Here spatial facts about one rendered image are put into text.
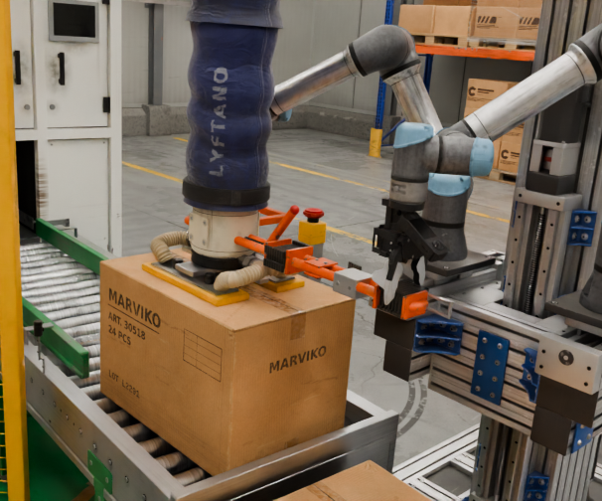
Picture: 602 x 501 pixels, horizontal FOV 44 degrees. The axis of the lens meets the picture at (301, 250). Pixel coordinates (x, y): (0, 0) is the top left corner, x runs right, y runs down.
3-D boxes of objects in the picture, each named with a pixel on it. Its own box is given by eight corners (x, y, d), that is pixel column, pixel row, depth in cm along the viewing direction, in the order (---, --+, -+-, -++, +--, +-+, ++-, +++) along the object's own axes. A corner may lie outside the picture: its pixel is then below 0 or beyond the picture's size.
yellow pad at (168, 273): (140, 269, 200) (141, 251, 199) (172, 264, 207) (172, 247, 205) (217, 308, 177) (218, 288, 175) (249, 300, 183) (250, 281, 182)
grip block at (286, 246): (260, 265, 178) (261, 242, 176) (290, 259, 184) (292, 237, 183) (283, 275, 172) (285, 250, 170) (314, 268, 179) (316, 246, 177)
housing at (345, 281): (331, 290, 164) (332, 271, 162) (352, 285, 168) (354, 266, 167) (354, 300, 159) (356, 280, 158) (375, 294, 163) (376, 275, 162)
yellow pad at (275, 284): (198, 259, 213) (199, 243, 212) (225, 254, 220) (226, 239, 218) (276, 293, 190) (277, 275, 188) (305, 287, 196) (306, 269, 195)
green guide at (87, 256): (35, 235, 368) (35, 217, 365) (56, 233, 374) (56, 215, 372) (211, 347, 251) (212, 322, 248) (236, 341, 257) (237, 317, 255)
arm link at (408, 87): (436, 219, 207) (357, 36, 201) (442, 209, 221) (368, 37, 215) (477, 203, 203) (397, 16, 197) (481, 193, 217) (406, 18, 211)
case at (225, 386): (99, 392, 216) (99, 260, 205) (211, 359, 243) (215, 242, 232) (226, 487, 175) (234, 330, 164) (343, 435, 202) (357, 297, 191)
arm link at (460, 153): (485, 133, 153) (431, 129, 153) (498, 140, 142) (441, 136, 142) (480, 171, 155) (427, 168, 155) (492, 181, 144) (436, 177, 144)
